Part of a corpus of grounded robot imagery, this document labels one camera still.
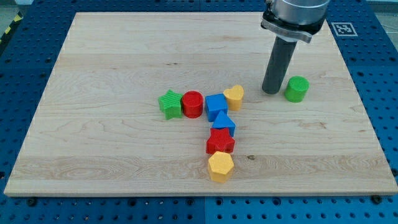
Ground green cylinder block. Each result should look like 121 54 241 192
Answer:
284 76 310 103

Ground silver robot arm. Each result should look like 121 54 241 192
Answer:
261 0 330 43

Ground red cylinder block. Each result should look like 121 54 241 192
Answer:
182 91 203 118

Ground blue cube block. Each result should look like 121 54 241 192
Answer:
205 93 228 122

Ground blue triangle block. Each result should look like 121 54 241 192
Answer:
212 111 236 137

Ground green star block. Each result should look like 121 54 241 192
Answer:
158 90 183 120

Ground red star block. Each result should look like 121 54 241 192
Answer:
206 128 235 154

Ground yellow heart block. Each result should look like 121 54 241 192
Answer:
223 85 244 111

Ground yellow hexagon block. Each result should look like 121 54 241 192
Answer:
208 151 234 183

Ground wooden board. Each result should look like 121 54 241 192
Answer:
4 12 397 197

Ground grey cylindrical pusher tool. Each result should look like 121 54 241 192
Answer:
262 37 297 95

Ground white fiducial marker tag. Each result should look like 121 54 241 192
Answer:
331 22 358 37

